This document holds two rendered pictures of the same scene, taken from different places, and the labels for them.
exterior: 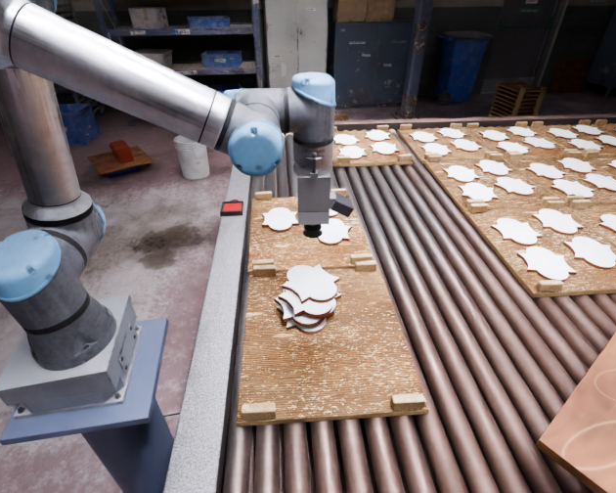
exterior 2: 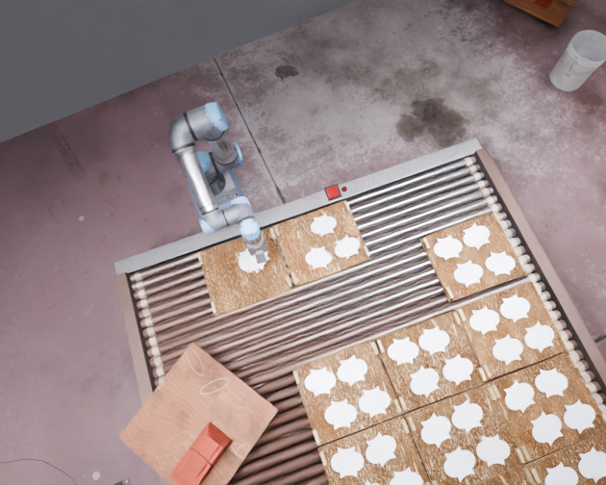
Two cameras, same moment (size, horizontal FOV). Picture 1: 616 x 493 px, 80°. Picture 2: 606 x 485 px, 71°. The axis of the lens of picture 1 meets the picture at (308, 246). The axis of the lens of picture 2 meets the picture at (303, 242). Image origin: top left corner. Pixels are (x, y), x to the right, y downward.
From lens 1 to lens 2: 1.78 m
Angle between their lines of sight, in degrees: 54
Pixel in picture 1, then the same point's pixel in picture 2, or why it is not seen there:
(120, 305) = (229, 188)
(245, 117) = (206, 218)
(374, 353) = (236, 293)
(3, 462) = (245, 148)
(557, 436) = (193, 347)
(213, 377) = (215, 237)
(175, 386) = not seen: hidden behind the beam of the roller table
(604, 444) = (193, 361)
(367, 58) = not seen: outside the picture
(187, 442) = (190, 240)
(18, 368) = not seen: hidden behind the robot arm
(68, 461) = (253, 177)
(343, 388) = (216, 285)
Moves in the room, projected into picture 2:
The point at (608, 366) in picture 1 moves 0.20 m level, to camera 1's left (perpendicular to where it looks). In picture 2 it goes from (225, 373) to (216, 330)
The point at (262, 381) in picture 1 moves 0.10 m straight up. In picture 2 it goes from (214, 255) to (209, 249)
